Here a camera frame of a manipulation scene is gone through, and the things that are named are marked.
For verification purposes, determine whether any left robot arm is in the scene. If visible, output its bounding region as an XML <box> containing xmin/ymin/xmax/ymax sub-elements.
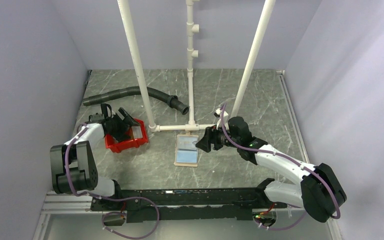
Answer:
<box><xmin>50</xmin><ymin>103</ymin><xmax>140</xmax><ymax>210</ymax></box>

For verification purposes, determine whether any white cards stack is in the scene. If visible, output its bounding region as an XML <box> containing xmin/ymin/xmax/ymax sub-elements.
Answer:
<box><xmin>131</xmin><ymin>126</ymin><xmax>144</xmax><ymax>139</ymax></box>

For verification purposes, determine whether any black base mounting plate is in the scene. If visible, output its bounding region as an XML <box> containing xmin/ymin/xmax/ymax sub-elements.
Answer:
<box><xmin>90</xmin><ymin>187</ymin><xmax>287</xmax><ymax>223</ymax></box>

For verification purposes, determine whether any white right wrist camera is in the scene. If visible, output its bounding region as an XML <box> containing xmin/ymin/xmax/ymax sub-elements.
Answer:
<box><xmin>213</xmin><ymin>107</ymin><xmax>229</xmax><ymax>120</ymax></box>

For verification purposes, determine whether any silver VIP credit card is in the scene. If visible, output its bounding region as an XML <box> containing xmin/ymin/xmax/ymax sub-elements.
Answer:
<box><xmin>176</xmin><ymin>135</ymin><xmax>199</xmax><ymax>151</ymax></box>

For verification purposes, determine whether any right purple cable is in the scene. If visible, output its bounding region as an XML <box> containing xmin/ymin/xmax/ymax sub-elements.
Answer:
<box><xmin>219</xmin><ymin>103</ymin><xmax>342</xmax><ymax>232</ymax></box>

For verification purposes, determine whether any purple cable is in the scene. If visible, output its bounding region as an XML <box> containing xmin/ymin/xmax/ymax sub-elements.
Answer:
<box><xmin>219</xmin><ymin>103</ymin><xmax>342</xmax><ymax>232</ymax></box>
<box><xmin>64</xmin><ymin>122</ymin><xmax>161</xmax><ymax>240</ymax></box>

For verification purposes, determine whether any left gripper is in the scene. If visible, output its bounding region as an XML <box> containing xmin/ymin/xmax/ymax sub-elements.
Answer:
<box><xmin>107</xmin><ymin>108</ymin><xmax>141</xmax><ymax>143</ymax></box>

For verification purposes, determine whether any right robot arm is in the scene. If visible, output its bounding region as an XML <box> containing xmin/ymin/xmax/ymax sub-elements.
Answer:
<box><xmin>195</xmin><ymin>116</ymin><xmax>347</xmax><ymax>223</ymax></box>

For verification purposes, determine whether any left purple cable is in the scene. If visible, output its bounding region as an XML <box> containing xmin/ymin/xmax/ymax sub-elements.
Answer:
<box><xmin>64</xmin><ymin>122</ymin><xmax>161</xmax><ymax>240</ymax></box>

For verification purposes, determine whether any black corrugated hose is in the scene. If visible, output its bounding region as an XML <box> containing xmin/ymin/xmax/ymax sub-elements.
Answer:
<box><xmin>81</xmin><ymin>86</ymin><xmax>190</xmax><ymax>116</ymax></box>

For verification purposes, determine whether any red plastic bin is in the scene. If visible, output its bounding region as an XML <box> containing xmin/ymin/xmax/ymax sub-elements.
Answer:
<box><xmin>104</xmin><ymin>118</ymin><xmax>149</xmax><ymax>154</ymax></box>

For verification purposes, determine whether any aluminium extrusion rail frame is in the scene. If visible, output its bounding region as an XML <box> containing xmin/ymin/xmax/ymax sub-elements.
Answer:
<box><xmin>50</xmin><ymin>86</ymin><xmax>347</xmax><ymax>232</ymax></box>

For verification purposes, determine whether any white PVC pipe frame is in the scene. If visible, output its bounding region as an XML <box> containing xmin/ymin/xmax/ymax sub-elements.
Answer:
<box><xmin>117</xmin><ymin>0</ymin><xmax>276</xmax><ymax>133</ymax></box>

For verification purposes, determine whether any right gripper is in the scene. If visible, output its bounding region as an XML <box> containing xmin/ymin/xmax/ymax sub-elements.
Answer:
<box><xmin>195</xmin><ymin>121</ymin><xmax>241</xmax><ymax>153</ymax></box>

